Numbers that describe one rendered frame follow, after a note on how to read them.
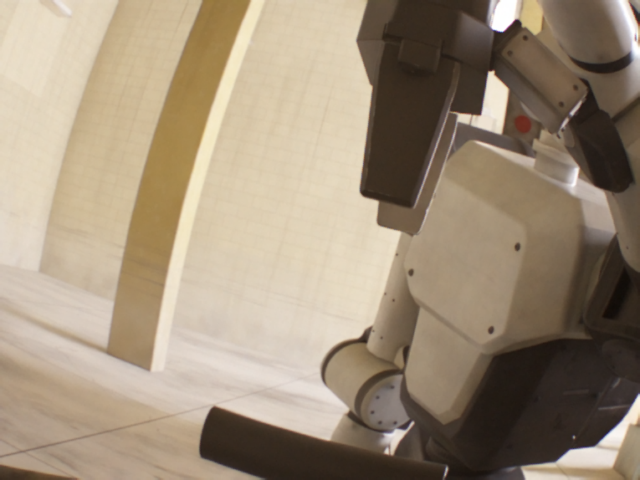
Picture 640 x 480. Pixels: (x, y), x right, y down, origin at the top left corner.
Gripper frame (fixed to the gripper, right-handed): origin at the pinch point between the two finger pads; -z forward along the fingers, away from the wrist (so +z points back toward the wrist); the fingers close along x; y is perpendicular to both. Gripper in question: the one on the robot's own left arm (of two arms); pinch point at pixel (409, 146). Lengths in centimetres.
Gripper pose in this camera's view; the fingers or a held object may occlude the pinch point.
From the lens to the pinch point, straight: 46.3
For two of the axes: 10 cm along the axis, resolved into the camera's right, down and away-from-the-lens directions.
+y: 9.6, 2.4, -1.1
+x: -0.9, -0.9, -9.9
